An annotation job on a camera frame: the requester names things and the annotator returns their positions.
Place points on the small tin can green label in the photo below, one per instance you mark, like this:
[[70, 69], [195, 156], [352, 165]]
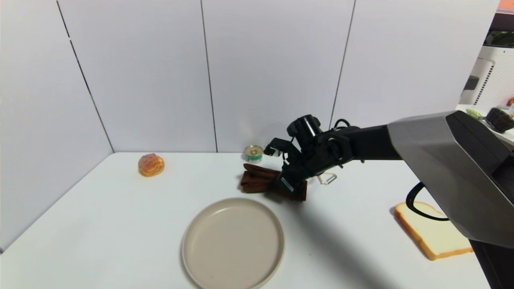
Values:
[[253, 154]]

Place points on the golden cream puff pastry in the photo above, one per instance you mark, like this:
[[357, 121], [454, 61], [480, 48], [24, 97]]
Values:
[[151, 165]]

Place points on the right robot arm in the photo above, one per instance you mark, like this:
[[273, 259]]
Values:
[[441, 160]]

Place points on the white perforated cabinet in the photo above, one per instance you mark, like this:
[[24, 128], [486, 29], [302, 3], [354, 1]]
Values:
[[496, 76]]

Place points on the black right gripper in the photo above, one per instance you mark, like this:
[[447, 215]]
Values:
[[288, 184]]

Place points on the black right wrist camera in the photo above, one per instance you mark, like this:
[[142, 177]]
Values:
[[281, 146]]

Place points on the brown cloth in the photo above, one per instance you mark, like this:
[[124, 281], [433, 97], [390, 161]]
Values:
[[257, 180]]

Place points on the black bristle brush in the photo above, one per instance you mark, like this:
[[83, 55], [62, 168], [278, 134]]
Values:
[[499, 119]]

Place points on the dark monitor screen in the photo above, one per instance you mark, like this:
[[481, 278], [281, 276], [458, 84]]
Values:
[[502, 37]]

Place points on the white side desk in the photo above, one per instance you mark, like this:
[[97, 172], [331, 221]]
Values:
[[506, 136]]

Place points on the white toast bread slice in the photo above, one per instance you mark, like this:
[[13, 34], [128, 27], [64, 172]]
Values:
[[437, 237]]

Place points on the beige round plate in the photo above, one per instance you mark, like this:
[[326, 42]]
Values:
[[233, 243]]

